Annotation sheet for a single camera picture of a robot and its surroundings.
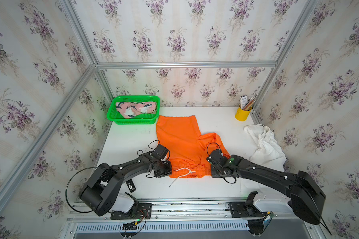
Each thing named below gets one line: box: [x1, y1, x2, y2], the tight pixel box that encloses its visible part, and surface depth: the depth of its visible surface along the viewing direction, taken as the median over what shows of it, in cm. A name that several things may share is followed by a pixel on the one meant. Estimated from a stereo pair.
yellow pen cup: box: [234, 105, 253, 122], surface depth 110 cm
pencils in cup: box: [239, 94, 257, 111], surface depth 106 cm
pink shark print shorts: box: [115, 101, 158, 119], surface depth 113 cm
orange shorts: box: [156, 115, 231, 179], surface depth 97 cm
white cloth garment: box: [243, 123, 288, 172], surface depth 92 cm
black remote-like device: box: [125, 178, 137, 193], surface depth 80 cm
